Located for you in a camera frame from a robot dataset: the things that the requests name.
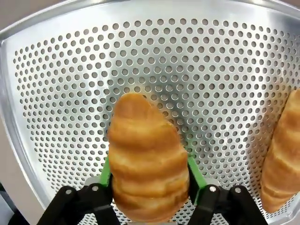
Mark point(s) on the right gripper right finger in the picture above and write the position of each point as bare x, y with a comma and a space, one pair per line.
211, 206

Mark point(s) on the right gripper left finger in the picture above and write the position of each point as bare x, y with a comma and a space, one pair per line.
82, 206

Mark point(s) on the golden brown croissant bread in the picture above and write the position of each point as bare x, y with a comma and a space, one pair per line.
145, 154
283, 150

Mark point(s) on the perforated aluminium baking tray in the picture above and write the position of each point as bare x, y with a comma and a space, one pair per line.
70, 98

